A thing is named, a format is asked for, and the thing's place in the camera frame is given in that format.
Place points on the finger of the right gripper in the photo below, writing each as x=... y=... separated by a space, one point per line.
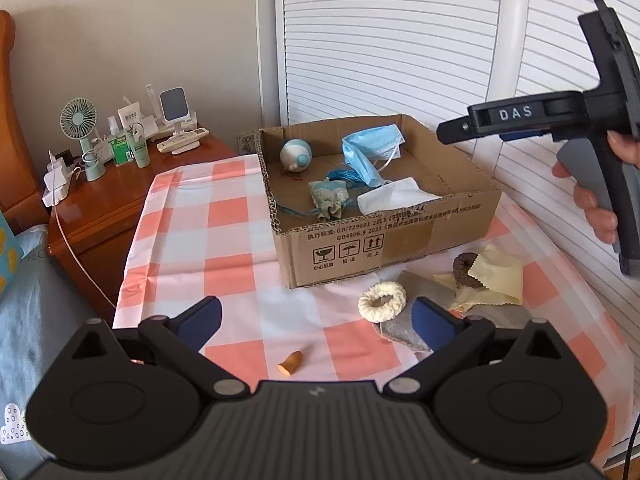
x=545 y=111
x=519 y=135

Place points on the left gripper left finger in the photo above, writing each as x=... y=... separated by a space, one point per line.
x=177 y=342

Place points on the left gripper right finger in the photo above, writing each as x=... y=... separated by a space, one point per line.
x=457 y=343

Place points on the white tissue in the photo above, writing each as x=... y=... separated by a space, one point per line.
x=402 y=193

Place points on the blue surgical face mask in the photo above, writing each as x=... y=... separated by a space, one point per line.
x=367 y=152

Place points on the blue tassel ornament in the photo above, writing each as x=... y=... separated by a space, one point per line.
x=350 y=177

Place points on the blue patterned sachet pouch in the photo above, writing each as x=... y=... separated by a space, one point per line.
x=330 y=198

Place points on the blue round plush toy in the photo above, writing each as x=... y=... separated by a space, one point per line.
x=295 y=156

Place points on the grey fabric pouch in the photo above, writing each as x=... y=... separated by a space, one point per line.
x=399 y=329
x=506 y=316

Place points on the person's right hand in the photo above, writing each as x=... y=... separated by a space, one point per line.
x=578 y=159

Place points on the cream knitted scrunchie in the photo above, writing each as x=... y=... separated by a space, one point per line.
x=382 y=302

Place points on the brown hair scrunchie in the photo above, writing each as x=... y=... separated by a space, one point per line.
x=461 y=266

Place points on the yellow cleaning cloth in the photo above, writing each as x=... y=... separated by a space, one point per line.
x=501 y=274

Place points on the pink checkered tablecloth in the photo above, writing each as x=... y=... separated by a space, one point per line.
x=205 y=230

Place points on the orange foam earplug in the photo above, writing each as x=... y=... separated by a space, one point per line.
x=291 y=363

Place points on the wooden nightstand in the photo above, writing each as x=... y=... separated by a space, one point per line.
x=91 y=231

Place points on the white louvered closet door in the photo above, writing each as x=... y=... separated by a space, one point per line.
x=430 y=59

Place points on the green tube bottle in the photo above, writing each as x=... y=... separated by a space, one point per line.
x=139 y=149

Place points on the white air conditioner remote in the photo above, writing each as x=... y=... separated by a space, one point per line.
x=183 y=141

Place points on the green small box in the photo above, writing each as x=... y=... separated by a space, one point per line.
x=121 y=151

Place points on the white power adapter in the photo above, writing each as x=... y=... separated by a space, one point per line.
x=56 y=182

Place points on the brown cardboard box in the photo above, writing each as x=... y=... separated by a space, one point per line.
x=312 y=252

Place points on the white phone stand mirror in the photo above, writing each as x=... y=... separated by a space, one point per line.
x=175 y=108

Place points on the white tube bottle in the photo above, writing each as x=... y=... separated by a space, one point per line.
x=130 y=115

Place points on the green handheld fan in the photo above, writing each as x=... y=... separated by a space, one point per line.
x=78 y=121

